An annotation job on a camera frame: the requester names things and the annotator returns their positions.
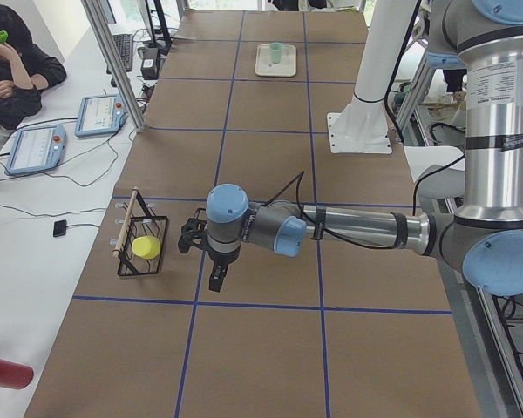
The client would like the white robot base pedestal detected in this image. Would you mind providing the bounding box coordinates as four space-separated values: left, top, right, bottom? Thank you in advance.
327 0 420 154

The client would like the light green cup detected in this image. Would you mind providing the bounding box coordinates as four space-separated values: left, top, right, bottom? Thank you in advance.
268 42 283 64

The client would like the far teach pendant tablet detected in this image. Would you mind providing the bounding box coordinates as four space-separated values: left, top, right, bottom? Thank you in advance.
74 94 127 138

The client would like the cream rabbit tray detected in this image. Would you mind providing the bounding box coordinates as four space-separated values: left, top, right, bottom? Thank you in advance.
254 44 297 78

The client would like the near teach pendant tablet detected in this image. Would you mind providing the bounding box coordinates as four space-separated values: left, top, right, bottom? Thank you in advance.
4 125 66 177

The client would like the yellow cup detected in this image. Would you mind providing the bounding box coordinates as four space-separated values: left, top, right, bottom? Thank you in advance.
131 235 161 260

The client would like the red bottle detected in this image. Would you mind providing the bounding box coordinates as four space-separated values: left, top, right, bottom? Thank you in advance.
0 359 34 389

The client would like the black keyboard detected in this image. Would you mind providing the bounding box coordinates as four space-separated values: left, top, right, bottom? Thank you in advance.
112 34 133 72

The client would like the teach pendant tablet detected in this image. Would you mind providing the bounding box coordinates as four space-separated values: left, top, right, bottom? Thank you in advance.
4 125 66 177
74 94 127 138

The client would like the white chair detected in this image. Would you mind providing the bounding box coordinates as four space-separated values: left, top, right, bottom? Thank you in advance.
404 145 465 199

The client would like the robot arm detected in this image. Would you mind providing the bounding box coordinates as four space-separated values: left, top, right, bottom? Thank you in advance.
201 1 523 296

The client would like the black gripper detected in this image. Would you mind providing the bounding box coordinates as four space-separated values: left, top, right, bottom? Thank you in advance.
207 248 240 292

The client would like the small black device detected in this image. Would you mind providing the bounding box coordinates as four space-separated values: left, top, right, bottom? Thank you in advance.
52 219 68 238

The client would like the seated person in black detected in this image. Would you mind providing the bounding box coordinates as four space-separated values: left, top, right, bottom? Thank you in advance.
0 4 67 131

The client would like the black wire cup rack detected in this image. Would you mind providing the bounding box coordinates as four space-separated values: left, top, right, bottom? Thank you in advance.
112 188 169 279

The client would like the aluminium frame post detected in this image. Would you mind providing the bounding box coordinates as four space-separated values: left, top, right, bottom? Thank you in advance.
81 0 146 132

